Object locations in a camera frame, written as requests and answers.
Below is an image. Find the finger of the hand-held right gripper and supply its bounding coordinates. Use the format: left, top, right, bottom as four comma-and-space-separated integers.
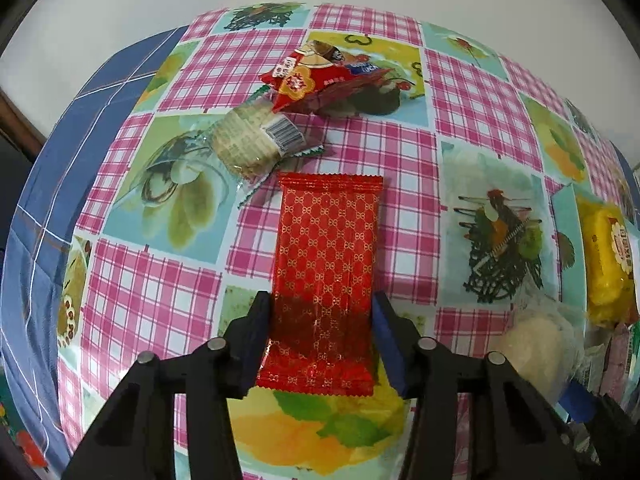
559, 379, 637, 462

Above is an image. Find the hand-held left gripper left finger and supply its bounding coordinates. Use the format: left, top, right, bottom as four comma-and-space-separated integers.
62, 290, 273, 480

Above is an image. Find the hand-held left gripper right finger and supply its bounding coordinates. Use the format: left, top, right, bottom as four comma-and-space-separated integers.
371, 290, 581, 480

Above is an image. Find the red gold patterned snack packet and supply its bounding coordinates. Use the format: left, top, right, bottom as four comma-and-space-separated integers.
255, 171, 384, 397

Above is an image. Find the pink snack packet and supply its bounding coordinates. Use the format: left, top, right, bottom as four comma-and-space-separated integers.
600, 322, 639, 401

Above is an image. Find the clear packet with white bun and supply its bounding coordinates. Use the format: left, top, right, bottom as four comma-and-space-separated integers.
492, 290, 588, 401

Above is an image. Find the yellow bread packet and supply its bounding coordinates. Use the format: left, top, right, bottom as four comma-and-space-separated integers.
575, 195, 640, 328

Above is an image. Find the clear packet with round cake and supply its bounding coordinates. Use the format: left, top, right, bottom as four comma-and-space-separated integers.
200, 87, 326, 206

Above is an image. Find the pink checkered fruit tablecloth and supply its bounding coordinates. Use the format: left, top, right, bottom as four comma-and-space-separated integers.
55, 2, 640, 480

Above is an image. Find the red floral cloth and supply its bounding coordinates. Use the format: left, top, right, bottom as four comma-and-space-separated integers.
0, 372, 53, 473

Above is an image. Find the blue plaid cloth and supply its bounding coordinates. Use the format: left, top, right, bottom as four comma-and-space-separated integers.
0, 25, 191, 461

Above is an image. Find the red triangular snack packet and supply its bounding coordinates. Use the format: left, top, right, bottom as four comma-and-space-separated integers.
260, 40, 401, 113

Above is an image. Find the dark wooden furniture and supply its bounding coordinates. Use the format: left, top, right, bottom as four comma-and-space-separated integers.
0, 89, 47, 161

